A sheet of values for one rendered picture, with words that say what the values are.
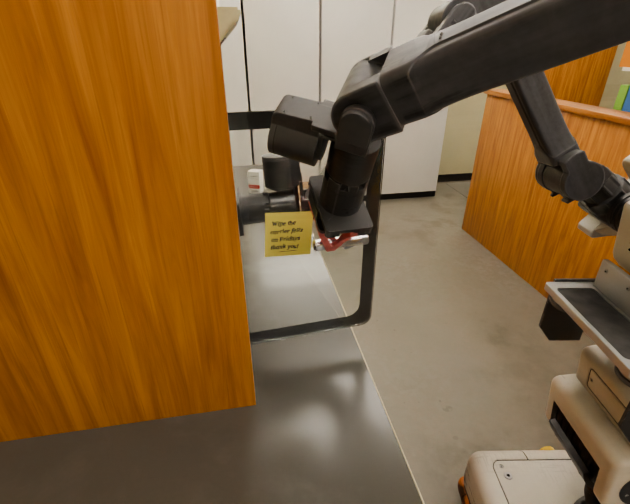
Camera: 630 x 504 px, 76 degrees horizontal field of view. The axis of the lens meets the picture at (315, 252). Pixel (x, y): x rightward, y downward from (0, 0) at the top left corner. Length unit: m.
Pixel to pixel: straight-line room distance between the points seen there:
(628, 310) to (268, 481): 0.68
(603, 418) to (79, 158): 1.01
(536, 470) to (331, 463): 1.03
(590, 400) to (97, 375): 0.94
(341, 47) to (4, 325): 3.42
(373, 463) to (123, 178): 0.51
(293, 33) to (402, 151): 1.45
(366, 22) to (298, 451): 3.51
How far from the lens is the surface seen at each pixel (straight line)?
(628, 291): 0.91
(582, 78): 5.51
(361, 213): 0.54
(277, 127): 0.48
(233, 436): 0.69
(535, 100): 0.86
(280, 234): 0.64
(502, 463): 1.56
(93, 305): 0.61
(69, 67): 0.50
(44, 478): 0.74
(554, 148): 0.90
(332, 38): 3.76
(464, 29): 0.39
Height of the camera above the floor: 1.48
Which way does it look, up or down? 28 degrees down
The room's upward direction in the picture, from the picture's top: straight up
